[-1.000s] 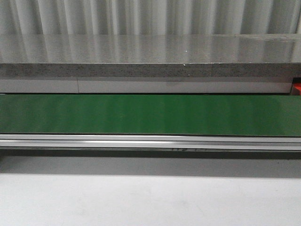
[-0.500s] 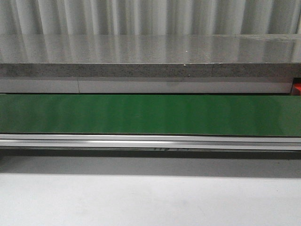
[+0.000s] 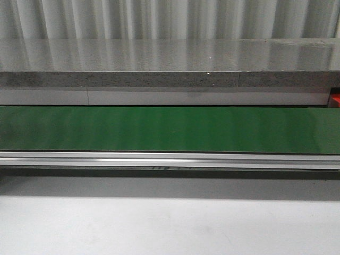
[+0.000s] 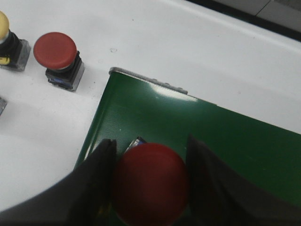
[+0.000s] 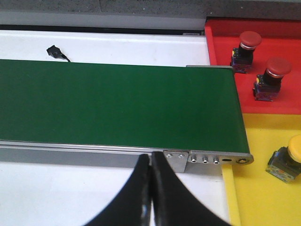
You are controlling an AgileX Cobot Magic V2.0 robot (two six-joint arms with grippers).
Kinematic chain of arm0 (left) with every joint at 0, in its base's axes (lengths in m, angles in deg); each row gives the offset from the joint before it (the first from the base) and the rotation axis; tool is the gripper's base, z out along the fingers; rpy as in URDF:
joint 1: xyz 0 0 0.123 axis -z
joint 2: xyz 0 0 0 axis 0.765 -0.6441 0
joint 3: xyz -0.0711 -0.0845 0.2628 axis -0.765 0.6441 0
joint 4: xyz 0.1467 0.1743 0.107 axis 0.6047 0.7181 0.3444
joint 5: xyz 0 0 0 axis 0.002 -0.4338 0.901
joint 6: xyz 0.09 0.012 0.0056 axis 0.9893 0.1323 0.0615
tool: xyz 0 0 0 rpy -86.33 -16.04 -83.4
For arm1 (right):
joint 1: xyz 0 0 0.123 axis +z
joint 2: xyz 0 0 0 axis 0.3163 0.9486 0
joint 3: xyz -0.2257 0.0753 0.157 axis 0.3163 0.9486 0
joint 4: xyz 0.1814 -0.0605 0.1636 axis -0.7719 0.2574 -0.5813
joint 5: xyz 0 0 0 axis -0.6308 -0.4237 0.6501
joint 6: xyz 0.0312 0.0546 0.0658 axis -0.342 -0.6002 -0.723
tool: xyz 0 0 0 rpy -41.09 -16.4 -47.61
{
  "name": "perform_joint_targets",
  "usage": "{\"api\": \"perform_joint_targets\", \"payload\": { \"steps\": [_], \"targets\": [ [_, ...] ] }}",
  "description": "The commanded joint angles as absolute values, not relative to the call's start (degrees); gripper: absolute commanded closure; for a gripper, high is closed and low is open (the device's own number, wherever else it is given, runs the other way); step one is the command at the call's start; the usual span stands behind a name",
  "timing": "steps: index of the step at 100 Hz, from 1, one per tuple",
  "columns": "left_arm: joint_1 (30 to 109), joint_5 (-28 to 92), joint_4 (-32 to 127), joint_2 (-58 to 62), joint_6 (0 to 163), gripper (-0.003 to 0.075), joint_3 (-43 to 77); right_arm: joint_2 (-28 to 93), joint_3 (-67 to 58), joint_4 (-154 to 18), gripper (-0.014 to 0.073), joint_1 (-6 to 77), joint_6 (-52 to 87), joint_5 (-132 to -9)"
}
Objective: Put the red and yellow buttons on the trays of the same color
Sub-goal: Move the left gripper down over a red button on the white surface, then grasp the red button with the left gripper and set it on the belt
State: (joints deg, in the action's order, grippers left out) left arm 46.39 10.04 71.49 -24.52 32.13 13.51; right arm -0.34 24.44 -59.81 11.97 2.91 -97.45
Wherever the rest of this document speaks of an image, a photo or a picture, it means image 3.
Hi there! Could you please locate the green conveyor belt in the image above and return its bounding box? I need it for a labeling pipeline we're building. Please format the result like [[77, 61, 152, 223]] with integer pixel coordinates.
[[1, 106, 339, 155]]

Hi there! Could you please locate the grey stone counter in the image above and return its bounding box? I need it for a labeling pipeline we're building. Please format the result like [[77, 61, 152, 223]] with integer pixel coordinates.
[[1, 39, 339, 106]]

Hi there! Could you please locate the red box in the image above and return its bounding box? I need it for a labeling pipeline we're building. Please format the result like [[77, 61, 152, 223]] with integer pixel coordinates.
[[328, 93, 340, 108]]

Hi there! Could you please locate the white pleated curtain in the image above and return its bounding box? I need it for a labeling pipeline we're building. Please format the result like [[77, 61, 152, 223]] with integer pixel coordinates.
[[1, 1, 339, 40]]

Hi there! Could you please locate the aluminium conveyor frame rail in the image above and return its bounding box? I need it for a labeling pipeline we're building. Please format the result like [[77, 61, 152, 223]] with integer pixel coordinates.
[[1, 151, 339, 170]]

